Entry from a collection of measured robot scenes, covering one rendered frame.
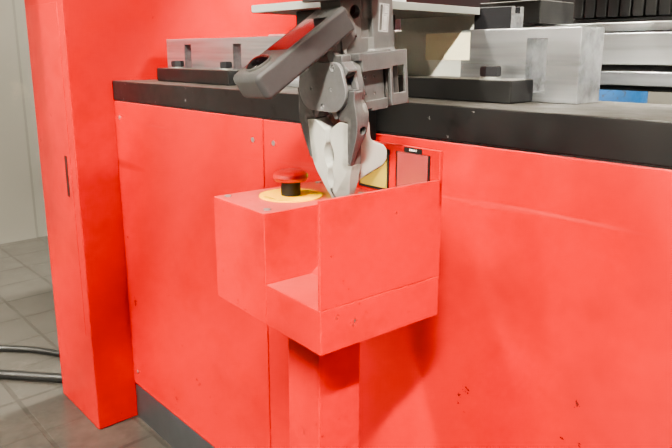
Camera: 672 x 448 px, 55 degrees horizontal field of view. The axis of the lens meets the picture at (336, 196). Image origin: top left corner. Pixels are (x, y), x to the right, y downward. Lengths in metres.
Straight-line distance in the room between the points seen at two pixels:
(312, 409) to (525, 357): 0.26
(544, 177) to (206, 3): 1.19
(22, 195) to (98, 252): 2.00
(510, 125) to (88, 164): 1.10
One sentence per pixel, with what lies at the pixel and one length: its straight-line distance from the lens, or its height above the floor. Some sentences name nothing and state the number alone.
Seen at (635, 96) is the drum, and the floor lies 0.76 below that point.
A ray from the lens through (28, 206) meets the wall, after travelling 3.67.
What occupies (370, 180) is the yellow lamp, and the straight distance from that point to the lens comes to 0.75.
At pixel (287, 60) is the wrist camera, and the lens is 0.57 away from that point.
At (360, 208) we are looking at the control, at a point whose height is 0.80.
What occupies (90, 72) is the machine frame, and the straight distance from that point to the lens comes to 1.62.
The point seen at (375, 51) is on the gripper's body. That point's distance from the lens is 0.64.
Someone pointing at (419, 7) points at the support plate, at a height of 0.99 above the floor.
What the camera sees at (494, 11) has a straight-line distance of 0.95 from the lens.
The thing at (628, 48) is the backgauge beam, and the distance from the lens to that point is 1.12.
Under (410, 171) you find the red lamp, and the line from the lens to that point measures 0.70.
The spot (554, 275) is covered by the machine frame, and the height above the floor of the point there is 0.69.
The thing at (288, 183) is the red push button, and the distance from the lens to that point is 0.72.
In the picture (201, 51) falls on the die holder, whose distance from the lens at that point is 1.50.
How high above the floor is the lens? 0.94
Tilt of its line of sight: 12 degrees down
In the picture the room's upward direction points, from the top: straight up
